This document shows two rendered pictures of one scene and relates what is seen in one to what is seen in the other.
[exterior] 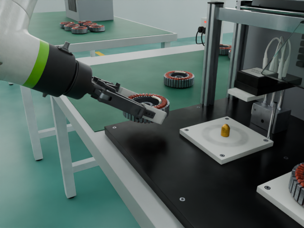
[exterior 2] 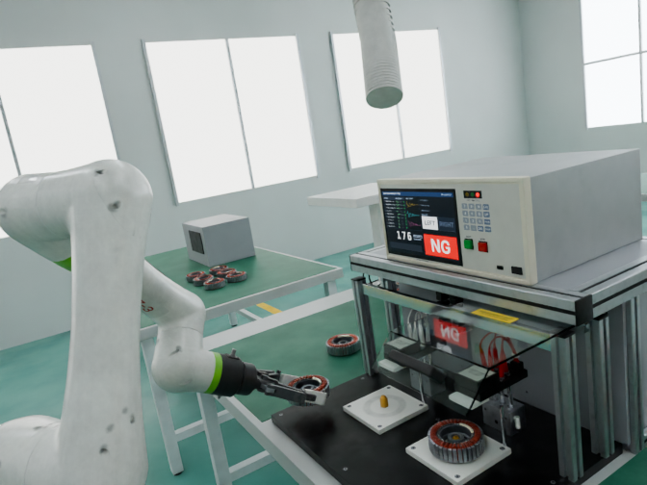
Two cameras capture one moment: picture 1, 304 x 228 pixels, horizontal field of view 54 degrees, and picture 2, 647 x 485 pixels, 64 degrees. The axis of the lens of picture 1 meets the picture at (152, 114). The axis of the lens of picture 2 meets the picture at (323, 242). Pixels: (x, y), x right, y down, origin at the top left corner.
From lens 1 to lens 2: 67 cm
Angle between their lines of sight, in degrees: 14
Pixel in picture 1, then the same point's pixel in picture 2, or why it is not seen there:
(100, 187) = not seen: outside the picture
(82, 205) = not seen: outside the picture
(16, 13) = (195, 338)
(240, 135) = (399, 403)
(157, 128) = (322, 408)
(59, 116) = (208, 407)
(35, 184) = not seen: outside the picture
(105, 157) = (276, 446)
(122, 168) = (294, 452)
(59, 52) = (229, 360)
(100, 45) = (245, 302)
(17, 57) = (201, 372)
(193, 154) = (355, 428)
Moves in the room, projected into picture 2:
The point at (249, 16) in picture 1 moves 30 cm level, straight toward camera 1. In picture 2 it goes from (386, 293) to (364, 343)
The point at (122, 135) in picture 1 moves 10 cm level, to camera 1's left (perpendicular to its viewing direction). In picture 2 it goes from (290, 421) to (250, 427)
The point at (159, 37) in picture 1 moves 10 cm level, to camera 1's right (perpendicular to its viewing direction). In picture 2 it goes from (320, 277) to (339, 274)
